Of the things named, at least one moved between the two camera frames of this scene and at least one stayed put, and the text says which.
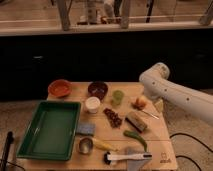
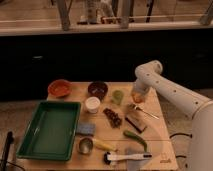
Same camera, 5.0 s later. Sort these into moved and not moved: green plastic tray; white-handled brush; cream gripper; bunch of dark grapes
Moved: cream gripper
Not moved: bunch of dark grapes; green plastic tray; white-handled brush
